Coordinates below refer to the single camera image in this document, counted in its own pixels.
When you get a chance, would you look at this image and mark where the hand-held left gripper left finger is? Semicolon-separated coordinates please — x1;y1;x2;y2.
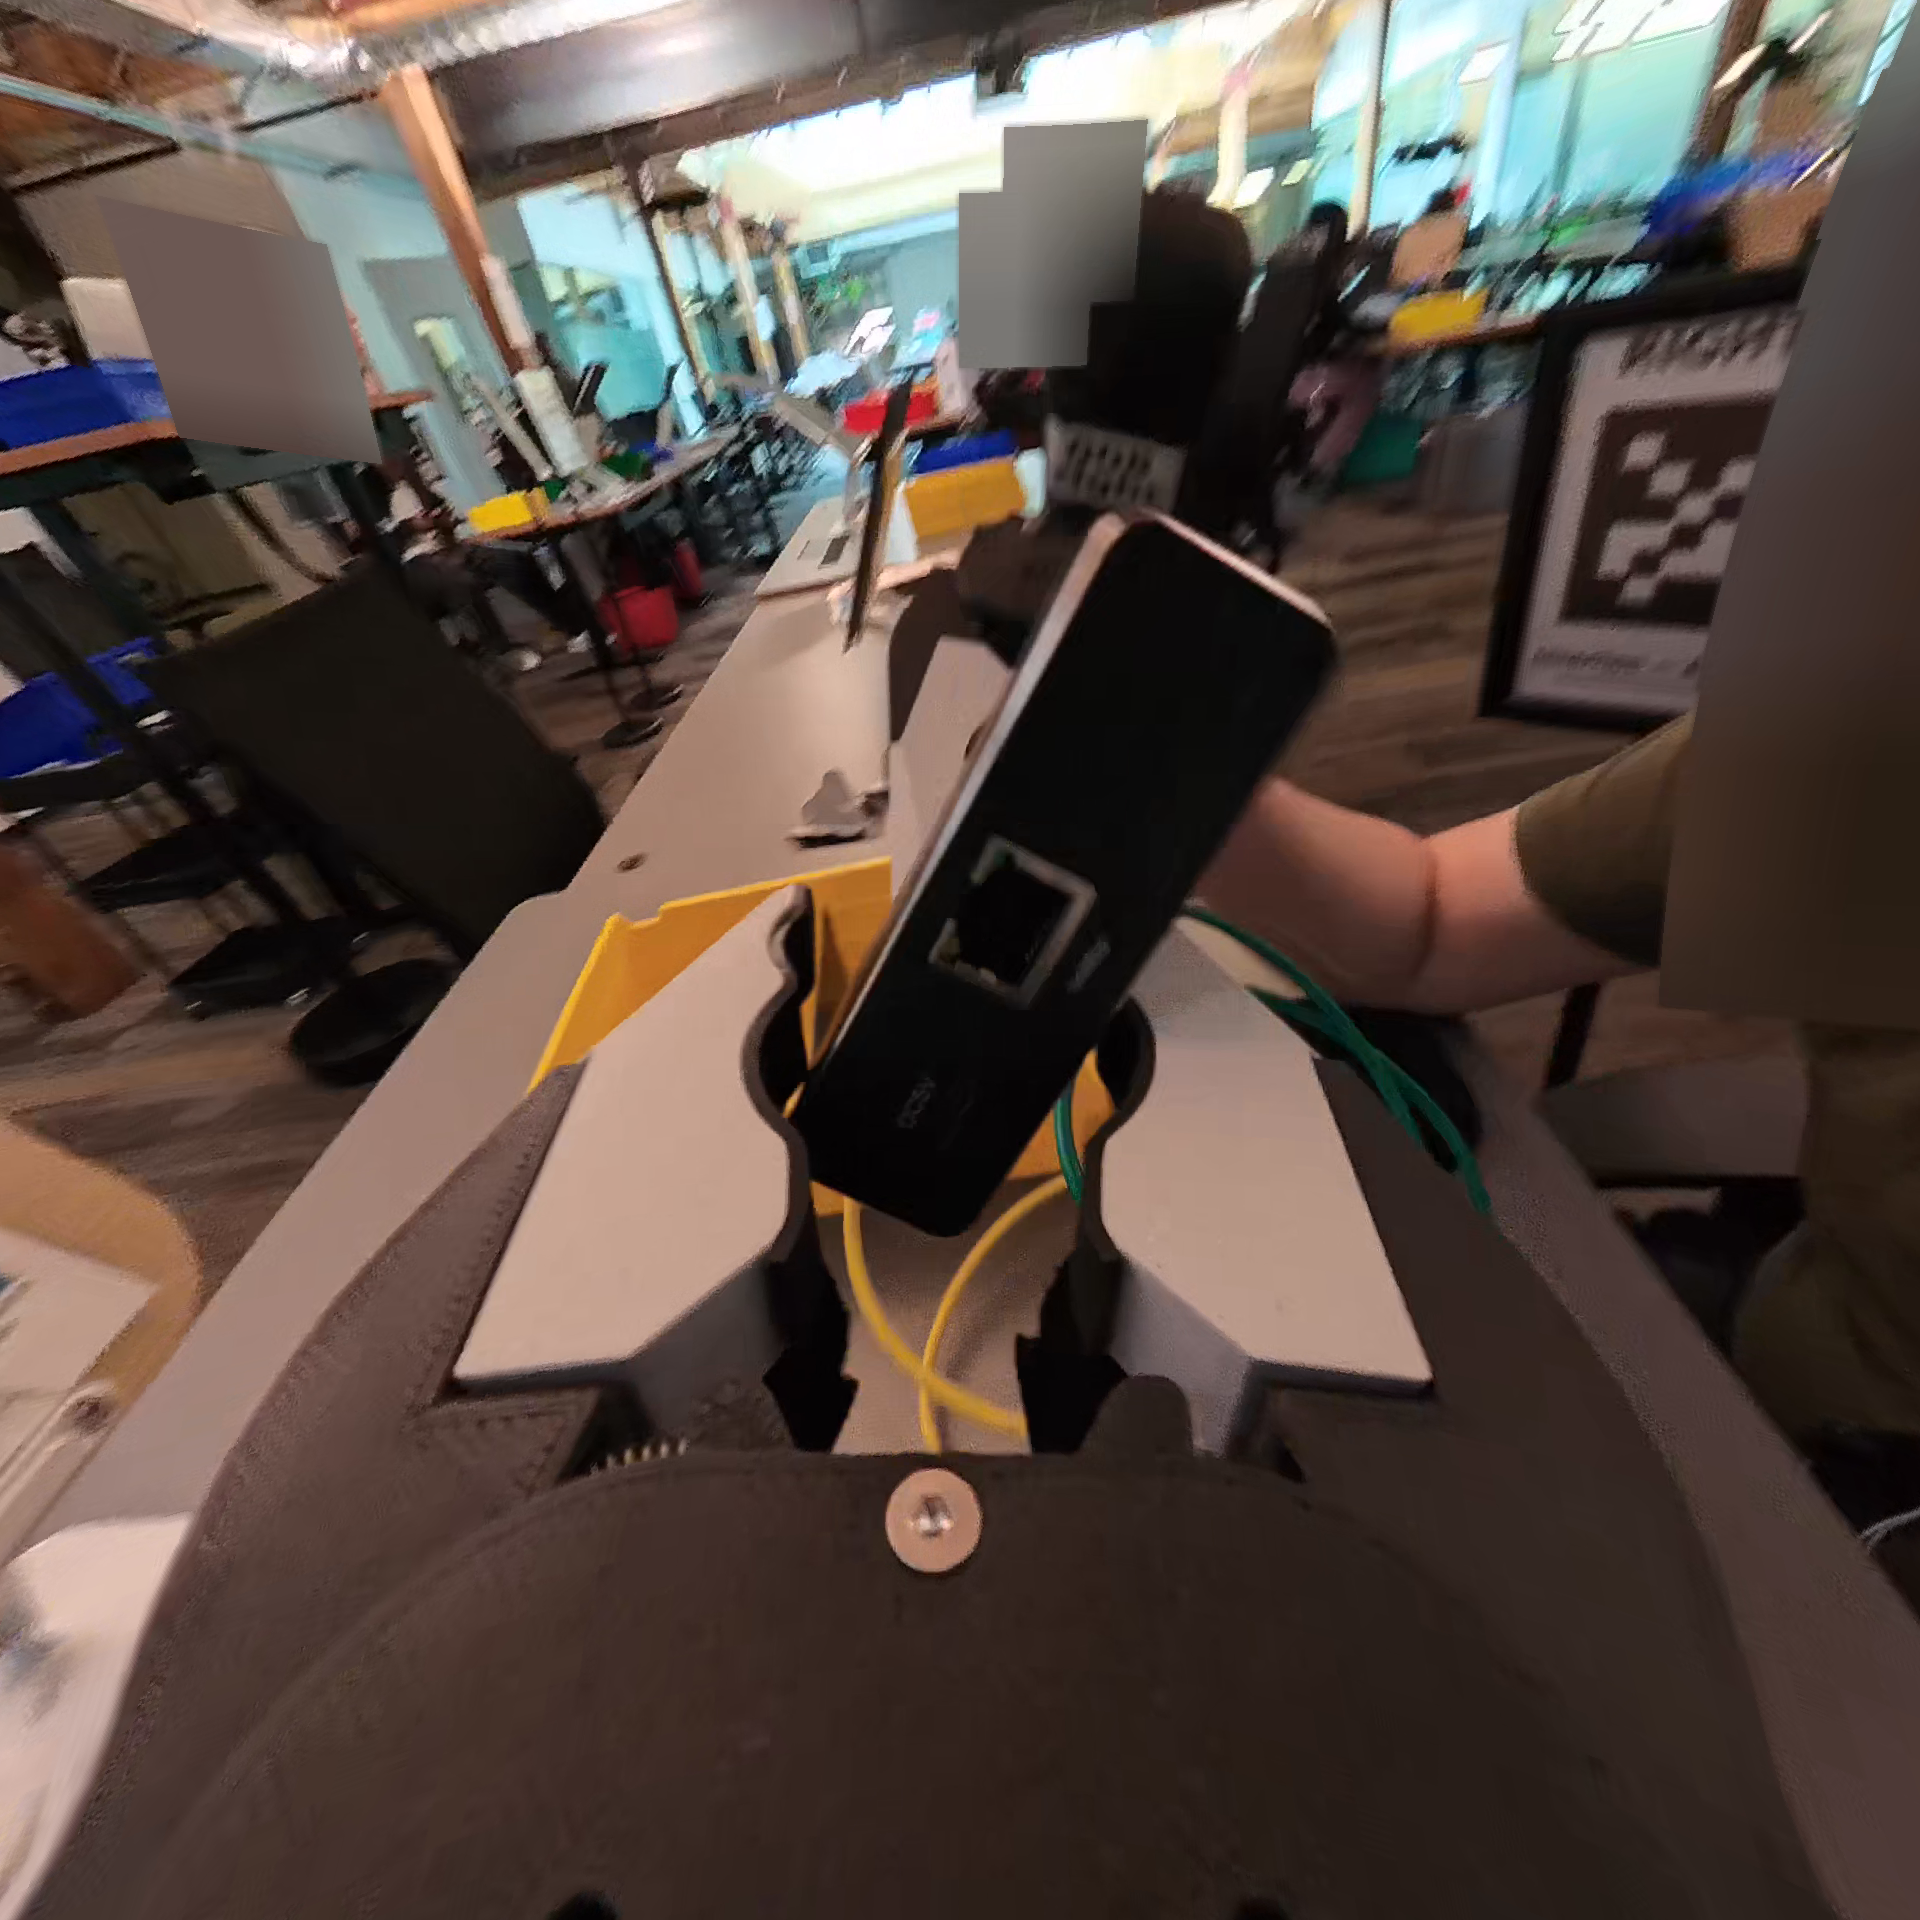
450;885;856;1451

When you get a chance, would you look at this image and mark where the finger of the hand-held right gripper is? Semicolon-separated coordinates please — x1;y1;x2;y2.
886;567;1051;885

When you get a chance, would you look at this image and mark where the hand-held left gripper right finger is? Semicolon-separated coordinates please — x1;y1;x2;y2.
1019;928;1435;1451

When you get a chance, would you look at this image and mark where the black ethernet splitter box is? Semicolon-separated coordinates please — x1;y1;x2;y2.
787;510;1341;1242

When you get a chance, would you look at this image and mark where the green ethernet cable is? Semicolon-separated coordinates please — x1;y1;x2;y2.
1052;900;1495;1219

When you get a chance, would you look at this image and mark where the yellow ethernet cable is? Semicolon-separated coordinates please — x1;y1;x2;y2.
839;1171;1073;1453

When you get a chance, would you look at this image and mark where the person's right forearm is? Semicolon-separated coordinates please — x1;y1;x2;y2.
1201;777;1540;1016

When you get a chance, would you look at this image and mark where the crumpled grey wrapper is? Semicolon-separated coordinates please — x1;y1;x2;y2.
793;769;887;850

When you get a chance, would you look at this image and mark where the tablet on white stand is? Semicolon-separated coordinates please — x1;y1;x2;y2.
757;380;960;654

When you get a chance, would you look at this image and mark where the grey perforated basket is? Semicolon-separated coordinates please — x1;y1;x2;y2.
1041;417;1202;513

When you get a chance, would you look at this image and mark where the black pole stand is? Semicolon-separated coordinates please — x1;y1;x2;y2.
286;959;462;1088

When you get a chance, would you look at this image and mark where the black office chair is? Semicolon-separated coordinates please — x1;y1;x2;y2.
1096;188;1306;578

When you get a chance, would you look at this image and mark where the wooden instruction sign board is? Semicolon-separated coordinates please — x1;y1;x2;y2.
0;1117;204;1562

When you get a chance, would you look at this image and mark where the black framed marker sign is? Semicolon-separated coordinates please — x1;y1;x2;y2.
1476;301;1809;733

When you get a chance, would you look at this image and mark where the white sign stand base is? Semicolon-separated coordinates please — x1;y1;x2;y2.
0;1515;196;1920

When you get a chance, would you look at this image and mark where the blue plastic bin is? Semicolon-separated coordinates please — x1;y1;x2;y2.
0;638;169;779
0;358;173;449

